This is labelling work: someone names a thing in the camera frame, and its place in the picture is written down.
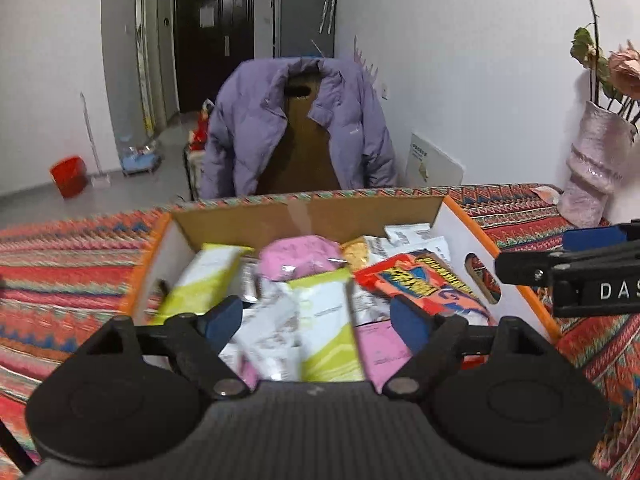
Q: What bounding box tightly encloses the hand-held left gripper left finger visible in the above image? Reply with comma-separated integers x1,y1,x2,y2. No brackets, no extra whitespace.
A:
75,295,261,401

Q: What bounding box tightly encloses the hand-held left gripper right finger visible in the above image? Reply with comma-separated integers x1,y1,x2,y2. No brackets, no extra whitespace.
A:
382,294,553,401

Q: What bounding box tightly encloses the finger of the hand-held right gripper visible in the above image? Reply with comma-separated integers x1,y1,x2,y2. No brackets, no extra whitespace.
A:
562,223,640,252
494,247,556,289

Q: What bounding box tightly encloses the red snack packet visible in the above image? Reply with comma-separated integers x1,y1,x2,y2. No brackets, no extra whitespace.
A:
354,252,499,330

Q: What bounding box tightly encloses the pink snack packet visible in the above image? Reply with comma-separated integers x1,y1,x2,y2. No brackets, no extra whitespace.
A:
259,235,342,281
354,321,416,383

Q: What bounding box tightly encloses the white snack packet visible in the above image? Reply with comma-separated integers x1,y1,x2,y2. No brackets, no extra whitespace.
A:
384,223,434,249
232,280,305,382
217,340,258,391
350,285,393,328
430,237,452,267

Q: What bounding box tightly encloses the green snack packet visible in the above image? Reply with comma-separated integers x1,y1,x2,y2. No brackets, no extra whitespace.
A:
287,267,367,383
152,243,254,325

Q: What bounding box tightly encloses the tan biscuit packet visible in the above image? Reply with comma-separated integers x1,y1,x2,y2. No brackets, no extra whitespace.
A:
341,236,375,272

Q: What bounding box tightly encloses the red cardboard box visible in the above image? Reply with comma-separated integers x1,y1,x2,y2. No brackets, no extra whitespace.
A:
119,195,563,386

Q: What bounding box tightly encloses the pink paper scrap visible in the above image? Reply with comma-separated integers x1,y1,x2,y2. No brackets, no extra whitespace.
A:
532,185,563,206

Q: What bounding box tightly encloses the pink textured vase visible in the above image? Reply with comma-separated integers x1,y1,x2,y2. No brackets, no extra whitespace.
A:
557,100,638,228

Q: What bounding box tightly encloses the bunch of dried pink roses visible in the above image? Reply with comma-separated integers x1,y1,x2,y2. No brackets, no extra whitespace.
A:
557,0,640,126

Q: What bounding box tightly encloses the blue low tray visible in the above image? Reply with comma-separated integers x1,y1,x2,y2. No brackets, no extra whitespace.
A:
120,140,163,176

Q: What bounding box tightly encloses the brown chair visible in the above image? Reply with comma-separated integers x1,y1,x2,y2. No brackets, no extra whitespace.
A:
255,72,341,196

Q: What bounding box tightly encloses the red plastic bag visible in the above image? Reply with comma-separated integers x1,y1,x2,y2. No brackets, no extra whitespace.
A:
192,100,216,153

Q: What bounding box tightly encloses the purple puffer jacket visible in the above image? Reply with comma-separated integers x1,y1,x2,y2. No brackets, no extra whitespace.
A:
200,57,399,200

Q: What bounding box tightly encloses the red bucket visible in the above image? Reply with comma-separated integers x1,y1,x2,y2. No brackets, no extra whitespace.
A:
50,156,88,199

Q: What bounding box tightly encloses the dark entrance door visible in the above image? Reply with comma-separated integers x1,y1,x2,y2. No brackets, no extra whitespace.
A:
172,0,256,113

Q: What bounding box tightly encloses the grey refrigerator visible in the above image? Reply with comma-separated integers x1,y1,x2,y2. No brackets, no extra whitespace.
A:
272,0,341,60

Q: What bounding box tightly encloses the white wall panel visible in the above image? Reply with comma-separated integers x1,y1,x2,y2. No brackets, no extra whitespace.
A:
406,132,463,187

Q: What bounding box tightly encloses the mop with white handle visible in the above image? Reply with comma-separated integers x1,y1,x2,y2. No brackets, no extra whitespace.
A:
80,92,111,188

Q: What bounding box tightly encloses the pink wall decoration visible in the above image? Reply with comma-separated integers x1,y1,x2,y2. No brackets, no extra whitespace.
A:
352,35,381,83

